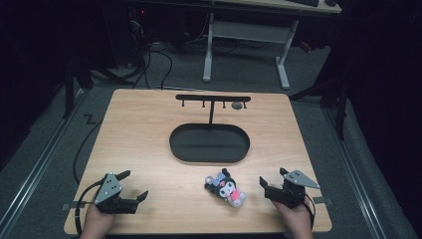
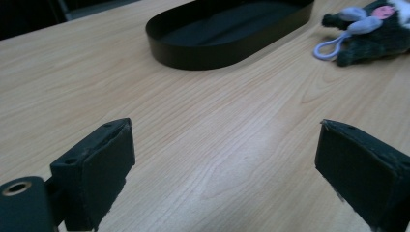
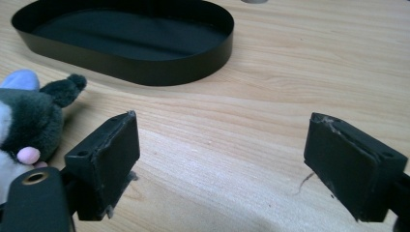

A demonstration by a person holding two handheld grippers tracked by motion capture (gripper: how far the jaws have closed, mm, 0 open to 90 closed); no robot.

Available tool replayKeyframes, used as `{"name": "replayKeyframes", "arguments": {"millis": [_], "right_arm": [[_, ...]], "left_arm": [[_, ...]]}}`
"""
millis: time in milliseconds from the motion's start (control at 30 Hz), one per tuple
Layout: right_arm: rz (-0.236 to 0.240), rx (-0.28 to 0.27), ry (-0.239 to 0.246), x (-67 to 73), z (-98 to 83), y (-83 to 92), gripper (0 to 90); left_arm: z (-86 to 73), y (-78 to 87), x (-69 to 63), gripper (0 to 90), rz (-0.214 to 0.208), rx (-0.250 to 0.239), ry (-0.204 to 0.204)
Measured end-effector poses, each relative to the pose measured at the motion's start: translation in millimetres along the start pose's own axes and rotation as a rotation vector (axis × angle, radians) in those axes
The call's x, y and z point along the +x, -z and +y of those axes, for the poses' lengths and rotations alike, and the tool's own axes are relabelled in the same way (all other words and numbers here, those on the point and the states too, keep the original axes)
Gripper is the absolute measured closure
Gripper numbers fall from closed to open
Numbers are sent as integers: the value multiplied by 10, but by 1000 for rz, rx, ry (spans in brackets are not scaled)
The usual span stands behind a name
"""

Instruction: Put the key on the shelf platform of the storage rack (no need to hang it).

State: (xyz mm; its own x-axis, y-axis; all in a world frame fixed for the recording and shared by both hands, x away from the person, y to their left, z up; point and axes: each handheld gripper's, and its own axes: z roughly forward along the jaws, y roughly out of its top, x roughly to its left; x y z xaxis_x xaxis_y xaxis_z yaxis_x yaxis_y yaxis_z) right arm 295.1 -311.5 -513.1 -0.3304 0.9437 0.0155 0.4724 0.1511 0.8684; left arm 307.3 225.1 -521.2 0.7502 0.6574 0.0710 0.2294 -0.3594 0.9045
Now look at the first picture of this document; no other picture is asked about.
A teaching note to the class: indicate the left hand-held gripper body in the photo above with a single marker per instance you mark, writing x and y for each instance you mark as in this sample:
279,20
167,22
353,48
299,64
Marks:
111,202

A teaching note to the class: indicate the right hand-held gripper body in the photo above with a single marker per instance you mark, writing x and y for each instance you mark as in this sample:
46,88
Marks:
288,195

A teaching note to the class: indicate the black and pink plush toy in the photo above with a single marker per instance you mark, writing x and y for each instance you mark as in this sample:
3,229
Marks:
226,188

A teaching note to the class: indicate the black hook rack with tray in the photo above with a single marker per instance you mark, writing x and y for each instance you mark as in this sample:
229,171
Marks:
209,144

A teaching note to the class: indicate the person's left hand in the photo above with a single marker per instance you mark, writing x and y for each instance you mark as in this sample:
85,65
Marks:
96,224

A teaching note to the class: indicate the person's right hand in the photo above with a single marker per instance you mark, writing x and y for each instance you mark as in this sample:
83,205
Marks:
298,222

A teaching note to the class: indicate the grey tape strip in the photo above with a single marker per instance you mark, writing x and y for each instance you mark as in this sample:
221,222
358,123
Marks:
71,205
322,200

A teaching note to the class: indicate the grey round disc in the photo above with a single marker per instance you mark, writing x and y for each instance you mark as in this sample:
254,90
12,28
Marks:
237,105

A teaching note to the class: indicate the black metal stand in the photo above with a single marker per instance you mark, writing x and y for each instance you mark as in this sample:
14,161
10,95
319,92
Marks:
340,109
69,89

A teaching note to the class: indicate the dark computer tower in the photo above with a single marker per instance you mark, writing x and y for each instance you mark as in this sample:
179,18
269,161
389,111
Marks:
137,33

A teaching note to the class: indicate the white metal desk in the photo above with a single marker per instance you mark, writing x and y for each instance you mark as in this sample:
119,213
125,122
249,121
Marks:
249,32

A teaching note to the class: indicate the black keyboard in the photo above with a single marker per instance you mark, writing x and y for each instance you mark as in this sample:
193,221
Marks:
303,2

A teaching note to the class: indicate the black computer mouse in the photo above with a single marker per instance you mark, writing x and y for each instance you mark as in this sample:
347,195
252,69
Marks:
330,2

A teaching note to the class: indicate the metal floor rail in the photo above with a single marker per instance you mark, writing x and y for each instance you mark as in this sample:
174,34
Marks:
358,176
36,169

